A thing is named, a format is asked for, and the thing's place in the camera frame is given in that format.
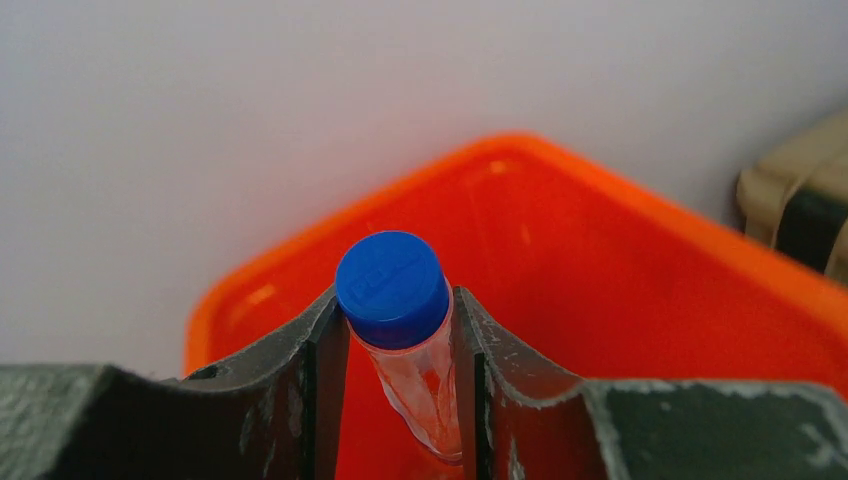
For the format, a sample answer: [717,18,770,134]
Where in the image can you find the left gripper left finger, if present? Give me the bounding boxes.
[1,289,349,479]

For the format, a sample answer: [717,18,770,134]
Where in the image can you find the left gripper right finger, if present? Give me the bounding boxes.
[451,287,847,479]

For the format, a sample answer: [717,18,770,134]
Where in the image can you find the Pepsi bottle blue label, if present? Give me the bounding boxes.
[334,230,462,463]

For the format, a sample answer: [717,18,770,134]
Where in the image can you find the orange plastic bin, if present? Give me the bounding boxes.
[184,132,848,480]

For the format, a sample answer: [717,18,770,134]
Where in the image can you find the tan plastic toolbox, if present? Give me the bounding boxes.
[736,109,847,286]

